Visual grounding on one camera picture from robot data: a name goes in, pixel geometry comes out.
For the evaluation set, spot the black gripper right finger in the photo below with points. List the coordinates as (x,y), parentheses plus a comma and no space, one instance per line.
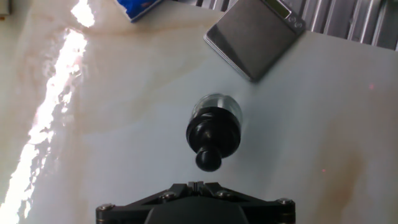
(267,211)

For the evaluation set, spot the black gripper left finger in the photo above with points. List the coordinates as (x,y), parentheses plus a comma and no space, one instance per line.
(130,211)

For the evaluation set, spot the black knobbed jar lid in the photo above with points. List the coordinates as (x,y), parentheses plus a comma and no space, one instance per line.
(214,133)

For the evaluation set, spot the clear glass jar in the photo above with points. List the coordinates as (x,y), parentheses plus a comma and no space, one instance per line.
(217,101)

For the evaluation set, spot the silver digital pocket scale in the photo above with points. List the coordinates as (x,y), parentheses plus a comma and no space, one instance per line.
(252,40)

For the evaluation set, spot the blue tissue pack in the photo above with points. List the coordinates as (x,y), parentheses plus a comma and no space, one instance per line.
(136,7)

